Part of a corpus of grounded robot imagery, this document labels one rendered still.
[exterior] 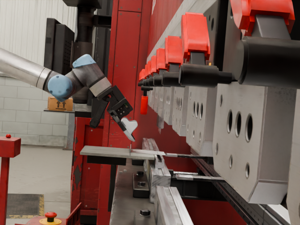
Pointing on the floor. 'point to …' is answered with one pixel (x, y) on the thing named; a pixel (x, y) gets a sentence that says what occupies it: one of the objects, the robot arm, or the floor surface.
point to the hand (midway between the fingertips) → (131, 139)
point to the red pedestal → (9, 147)
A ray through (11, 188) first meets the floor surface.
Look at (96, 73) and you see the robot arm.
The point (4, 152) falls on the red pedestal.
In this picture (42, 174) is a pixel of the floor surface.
